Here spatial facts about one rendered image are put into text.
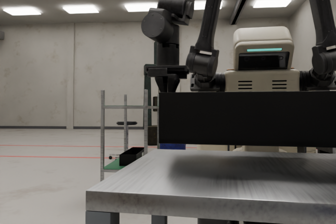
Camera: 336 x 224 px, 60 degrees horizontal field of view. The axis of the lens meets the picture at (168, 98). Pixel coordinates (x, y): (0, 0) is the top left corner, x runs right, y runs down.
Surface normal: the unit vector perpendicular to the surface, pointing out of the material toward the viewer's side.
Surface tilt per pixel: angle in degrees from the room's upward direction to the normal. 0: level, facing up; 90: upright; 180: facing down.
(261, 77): 98
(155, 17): 89
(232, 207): 90
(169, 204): 90
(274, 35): 42
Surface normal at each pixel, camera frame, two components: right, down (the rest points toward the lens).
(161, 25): -0.35, -0.05
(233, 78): -0.18, 0.11
